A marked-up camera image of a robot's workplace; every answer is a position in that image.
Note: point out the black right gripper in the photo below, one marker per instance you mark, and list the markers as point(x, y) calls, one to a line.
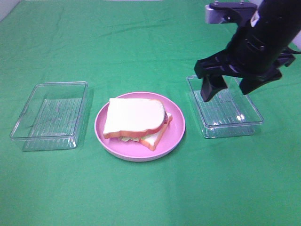
point(252, 55)

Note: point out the bacon strip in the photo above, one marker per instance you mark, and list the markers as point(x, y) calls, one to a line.
point(167, 118)

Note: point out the toast bread slice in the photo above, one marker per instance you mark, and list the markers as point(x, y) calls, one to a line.
point(134, 117)
point(151, 141)

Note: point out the green lettuce leaf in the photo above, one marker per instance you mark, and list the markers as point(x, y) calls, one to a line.
point(126, 139)

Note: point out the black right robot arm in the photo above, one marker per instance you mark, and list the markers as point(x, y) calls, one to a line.
point(281, 17)

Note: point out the right clear plastic container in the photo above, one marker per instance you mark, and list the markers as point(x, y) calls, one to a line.
point(228, 114)

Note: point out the clear plastic container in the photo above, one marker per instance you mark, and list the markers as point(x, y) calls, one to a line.
point(228, 114)
point(52, 118)

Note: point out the green tablecloth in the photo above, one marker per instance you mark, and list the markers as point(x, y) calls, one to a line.
point(120, 47)

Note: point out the left clear plastic container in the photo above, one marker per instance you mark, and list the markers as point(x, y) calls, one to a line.
point(52, 118)

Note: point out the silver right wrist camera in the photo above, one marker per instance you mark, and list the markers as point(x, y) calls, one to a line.
point(229, 12)

